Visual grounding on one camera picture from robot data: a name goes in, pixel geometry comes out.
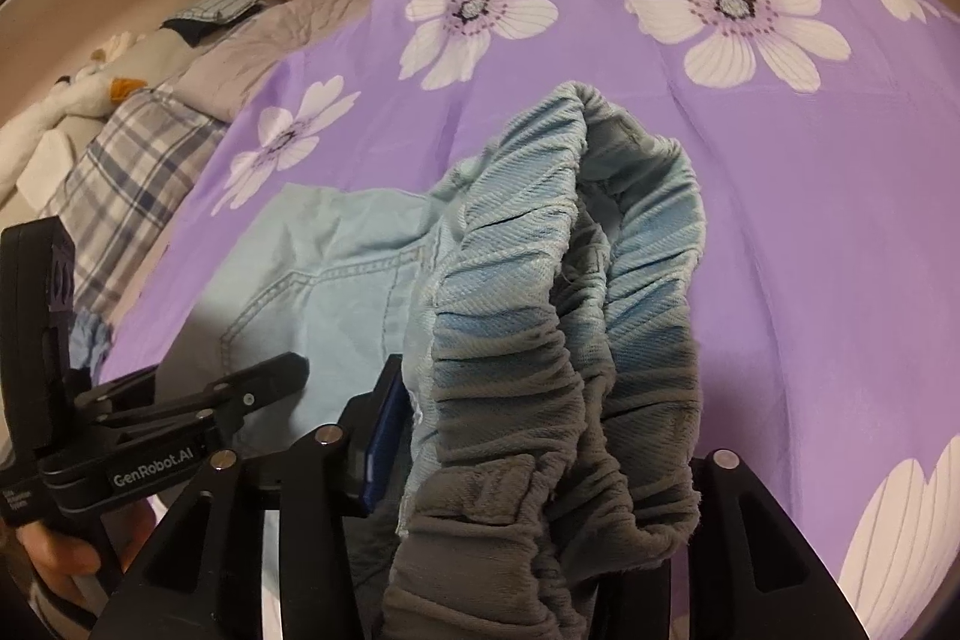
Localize person's left forearm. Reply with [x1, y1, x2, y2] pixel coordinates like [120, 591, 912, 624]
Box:
[26, 572, 104, 635]

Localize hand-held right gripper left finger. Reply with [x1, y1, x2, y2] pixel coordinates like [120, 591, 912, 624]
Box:
[94, 355, 410, 640]

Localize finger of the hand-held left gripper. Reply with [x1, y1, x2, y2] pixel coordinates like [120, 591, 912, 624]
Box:
[90, 351, 311, 435]

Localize light blue pants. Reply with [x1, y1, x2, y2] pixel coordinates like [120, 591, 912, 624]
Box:
[221, 79, 710, 640]

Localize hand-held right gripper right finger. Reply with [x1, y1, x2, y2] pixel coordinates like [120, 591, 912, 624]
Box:
[592, 449, 875, 640]

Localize white plush toy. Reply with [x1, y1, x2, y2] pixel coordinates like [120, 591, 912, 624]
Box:
[0, 32, 151, 195]

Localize plaid pillow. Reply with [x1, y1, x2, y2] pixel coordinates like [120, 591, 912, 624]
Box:
[41, 89, 230, 319]

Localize blue striped folded cloth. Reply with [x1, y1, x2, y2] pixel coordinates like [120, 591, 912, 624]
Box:
[161, 0, 265, 49]

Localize person's left hand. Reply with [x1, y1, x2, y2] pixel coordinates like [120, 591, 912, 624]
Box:
[16, 503, 155, 611]

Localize purple floral bed sheet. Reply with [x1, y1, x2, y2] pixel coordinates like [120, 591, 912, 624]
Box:
[97, 0, 960, 640]

